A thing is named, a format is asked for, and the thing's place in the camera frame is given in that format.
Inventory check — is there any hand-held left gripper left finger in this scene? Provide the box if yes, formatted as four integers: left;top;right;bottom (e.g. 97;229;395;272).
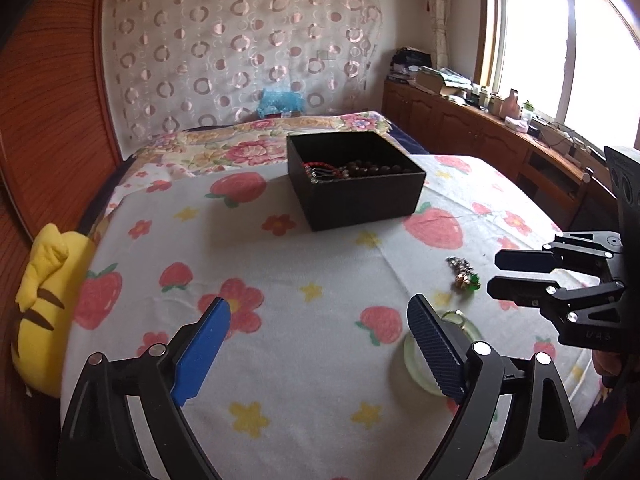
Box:
59;297;232;480

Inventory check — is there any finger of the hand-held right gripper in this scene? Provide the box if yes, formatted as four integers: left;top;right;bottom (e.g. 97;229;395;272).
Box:
494;240;608;275
486;275;626;322

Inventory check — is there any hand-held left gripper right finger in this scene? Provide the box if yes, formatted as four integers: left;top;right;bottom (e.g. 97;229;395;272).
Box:
406;294;582;480

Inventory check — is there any pale green jade bangle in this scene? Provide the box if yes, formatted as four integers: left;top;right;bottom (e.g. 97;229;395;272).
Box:
403;310;484;397

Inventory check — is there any black cardboard box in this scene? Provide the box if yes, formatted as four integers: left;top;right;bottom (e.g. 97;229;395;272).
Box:
286;131;427;233

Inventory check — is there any dark brown bead bracelet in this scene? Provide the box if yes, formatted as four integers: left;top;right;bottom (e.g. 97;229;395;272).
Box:
340;158;402;179

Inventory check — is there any red bead bracelet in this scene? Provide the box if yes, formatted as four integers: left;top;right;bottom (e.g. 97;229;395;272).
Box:
301;160;343;181

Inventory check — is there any person's right hand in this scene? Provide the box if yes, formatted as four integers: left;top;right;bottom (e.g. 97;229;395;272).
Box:
592;350;625;392

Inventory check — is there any strawberry print bed sheet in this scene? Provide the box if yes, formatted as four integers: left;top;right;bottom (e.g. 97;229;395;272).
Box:
60;152;607;480

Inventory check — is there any brown wooden cabinet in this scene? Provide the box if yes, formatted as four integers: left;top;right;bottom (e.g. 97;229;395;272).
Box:
382;77;617;232

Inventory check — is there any yellow plush toy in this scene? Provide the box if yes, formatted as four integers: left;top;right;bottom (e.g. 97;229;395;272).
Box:
11;223;97;400

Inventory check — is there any pile of books and papers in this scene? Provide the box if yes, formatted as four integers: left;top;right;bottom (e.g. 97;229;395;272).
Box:
387;47;477;99

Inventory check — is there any floral blanket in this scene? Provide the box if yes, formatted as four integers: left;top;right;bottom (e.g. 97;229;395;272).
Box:
120;111;397;182

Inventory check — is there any wood-framed window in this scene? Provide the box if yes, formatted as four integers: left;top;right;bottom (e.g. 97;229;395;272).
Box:
479;0;640;152

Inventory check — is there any patterned window curtain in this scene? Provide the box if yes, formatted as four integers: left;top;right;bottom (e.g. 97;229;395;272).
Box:
422;0;454;69

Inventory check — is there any blue plastic bag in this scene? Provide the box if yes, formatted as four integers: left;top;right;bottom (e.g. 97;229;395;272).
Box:
257;87;305;119

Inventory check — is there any sheer circle-patterned wall curtain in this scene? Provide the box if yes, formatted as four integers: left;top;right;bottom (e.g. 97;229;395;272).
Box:
102;0;387;144

